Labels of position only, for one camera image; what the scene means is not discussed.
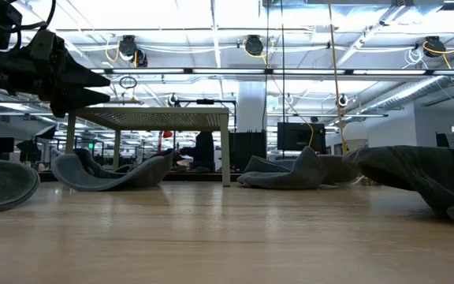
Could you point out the black studio light shade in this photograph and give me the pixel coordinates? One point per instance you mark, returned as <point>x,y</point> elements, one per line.
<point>28,149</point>
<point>46,133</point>

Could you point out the white pillar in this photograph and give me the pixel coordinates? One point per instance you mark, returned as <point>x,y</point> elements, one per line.
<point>250,106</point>

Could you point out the green perforated metal shelf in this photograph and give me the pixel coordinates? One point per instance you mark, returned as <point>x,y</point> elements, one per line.
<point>152,118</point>

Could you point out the silver ventilation duct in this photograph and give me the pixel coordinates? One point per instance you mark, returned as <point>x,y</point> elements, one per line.
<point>408,91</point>

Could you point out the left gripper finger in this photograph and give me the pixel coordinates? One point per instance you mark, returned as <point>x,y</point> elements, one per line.
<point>85,79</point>
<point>73,100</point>

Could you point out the brass lamp with white bulb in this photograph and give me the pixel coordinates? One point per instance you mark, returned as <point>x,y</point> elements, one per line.
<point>355,136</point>

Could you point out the person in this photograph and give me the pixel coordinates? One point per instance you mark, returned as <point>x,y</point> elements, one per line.
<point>205,150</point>

